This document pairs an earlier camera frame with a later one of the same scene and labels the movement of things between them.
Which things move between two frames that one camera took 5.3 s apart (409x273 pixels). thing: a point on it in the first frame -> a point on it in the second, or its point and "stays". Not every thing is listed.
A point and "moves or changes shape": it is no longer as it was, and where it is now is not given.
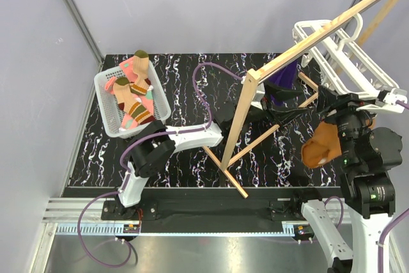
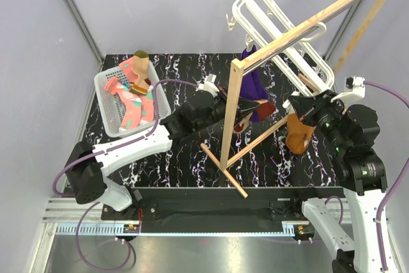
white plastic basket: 112,113 stays
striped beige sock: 140,66 stays
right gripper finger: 326,100 -> 301,104
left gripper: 278,116 -> 243,107
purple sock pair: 287,77 -> 253,85
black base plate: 262,204 stays
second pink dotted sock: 128,121 stays
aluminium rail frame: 83,217 stays
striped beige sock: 129,101 moves or changes shape
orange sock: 324,146 -> 298,134
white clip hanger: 346,69 -> 304,66
